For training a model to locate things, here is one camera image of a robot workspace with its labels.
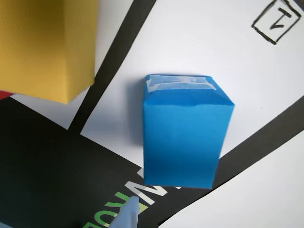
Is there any white printed gripper finger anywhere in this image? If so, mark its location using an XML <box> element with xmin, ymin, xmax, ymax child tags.
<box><xmin>109</xmin><ymin>196</ymin><xmax>140</xmax><ymax>228</ymax></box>

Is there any blue paper box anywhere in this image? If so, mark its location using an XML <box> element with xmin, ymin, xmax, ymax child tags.
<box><xmin>142</xmin><ymin>73</ymin><xmax>236</xmax><ymax>190</ymax></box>

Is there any white paper sheet marked HOME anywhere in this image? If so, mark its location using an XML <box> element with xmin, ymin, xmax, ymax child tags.
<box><xmin>158</xmin><ymin>132</ymin><xmax>304</xmax><ymax>228</ymax></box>

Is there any white paper sheet marked 1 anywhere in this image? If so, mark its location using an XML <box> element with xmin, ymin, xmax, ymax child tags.
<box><xmin>80</xmin><ymin>0</ymin><xmax>304</xmax><ymax>190</ymax></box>

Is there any yellow paper box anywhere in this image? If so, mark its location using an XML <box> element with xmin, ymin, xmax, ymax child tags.
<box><xmin>0</xmin><ymin>0</ymin><xmax>99</xmax><ymax>105</ymax></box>

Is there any black WRO printed mat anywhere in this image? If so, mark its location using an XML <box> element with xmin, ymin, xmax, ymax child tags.
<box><xmin>0</xmin><ymin>0</ymin><xmax>304</xmax><ymax>228</ymax></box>

